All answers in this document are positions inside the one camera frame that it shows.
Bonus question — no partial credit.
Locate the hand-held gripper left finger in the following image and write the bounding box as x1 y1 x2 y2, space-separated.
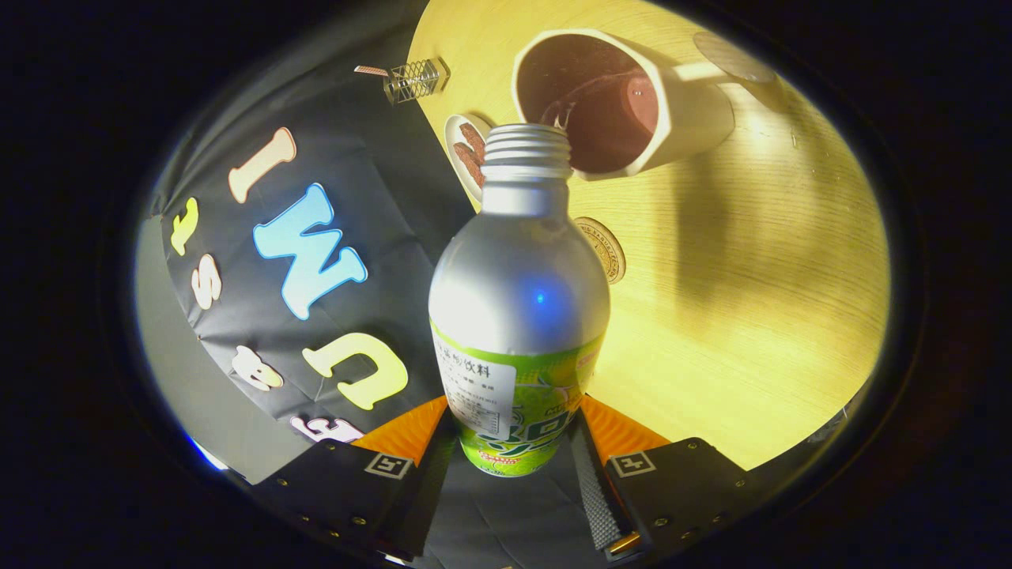
249 395 458 558

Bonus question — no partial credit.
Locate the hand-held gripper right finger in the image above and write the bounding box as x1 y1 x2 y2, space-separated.
569 395 760 562

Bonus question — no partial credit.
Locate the silver green juice bottle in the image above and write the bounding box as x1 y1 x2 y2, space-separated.
429 123 611 477

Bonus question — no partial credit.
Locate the round cork coaster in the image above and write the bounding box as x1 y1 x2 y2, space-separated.
575 217 627 285

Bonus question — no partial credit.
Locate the beige cup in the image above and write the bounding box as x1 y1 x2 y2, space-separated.
512 29 780 181

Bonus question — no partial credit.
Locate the wooden table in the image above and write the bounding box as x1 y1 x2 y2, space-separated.
407 0 890 471

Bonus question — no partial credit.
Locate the white round plate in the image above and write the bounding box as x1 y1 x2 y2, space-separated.
444 113 495 206

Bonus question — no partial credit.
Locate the metal wire basket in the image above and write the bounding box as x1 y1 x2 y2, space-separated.
383 57 451 105

